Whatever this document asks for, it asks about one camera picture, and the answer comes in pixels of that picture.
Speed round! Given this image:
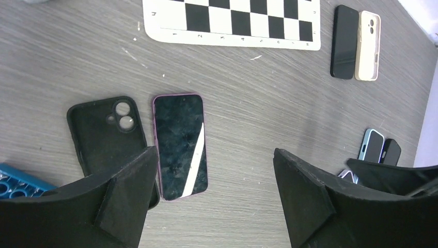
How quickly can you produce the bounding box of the purple edged phone from case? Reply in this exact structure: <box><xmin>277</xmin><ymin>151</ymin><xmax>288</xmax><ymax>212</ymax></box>
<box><xmin>153</xmin><ymin>94</ymin><xmax>208</xmax><ymax>201</ymax></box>

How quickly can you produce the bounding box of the black white chessboard mat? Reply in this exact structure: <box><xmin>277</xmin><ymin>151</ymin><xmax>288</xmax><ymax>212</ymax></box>
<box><xmin>142</xmin><ymin>0</ymin><xmax>321</xmax><ymax>51</ymax></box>

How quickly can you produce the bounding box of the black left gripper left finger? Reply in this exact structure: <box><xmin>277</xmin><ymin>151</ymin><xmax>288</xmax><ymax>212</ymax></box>
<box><xmin>1</xmin><ymin>147</ymin><xmax>158</xmax><ymax>247</ymax></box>

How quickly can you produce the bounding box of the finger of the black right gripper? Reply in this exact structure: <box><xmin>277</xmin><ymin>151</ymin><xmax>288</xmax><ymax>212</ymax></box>
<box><xmin>346</xmin><ymin>159</ymin><xmax>437</xmax><ymax>196</ymax></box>

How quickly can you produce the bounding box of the blue toy brick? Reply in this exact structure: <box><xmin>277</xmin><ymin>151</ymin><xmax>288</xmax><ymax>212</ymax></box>
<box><xmin>1</xmin><ymin>163</ymin><xmax>56</xmax><ymax>200</ymax></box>

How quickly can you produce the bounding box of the black phone from case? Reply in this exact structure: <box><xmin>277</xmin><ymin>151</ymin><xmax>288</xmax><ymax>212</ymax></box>
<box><xmin>330</xmin><ymin>5</ymin><xmax>359</xmax><ymax>80</ymax></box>

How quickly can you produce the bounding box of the light blue cased phone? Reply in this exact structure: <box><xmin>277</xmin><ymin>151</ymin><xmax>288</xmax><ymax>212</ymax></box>
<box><xmin>358</xmin><ymin>129</ymin><xmax>385</xmax><ymax>163</ymax></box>

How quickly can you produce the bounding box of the beige phone case with ring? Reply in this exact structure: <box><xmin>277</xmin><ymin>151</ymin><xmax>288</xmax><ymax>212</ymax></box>
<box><xmin>354</xmin><ymin>10</ymin><xmax>381</xmax><ymax>81</ymax></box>

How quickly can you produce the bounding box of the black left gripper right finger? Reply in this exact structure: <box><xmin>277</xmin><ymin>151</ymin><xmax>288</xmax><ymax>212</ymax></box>
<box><xmin>273</xmin><ymin>148</ymin><xmax>437</xmax><ymax>247</ymax></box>

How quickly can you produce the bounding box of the lilac cased phone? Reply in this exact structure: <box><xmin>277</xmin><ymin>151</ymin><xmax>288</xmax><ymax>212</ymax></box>
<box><xmin>338</xmin><ymin>169</ymin><xmax>358</xmax><ymax>184</ymax></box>

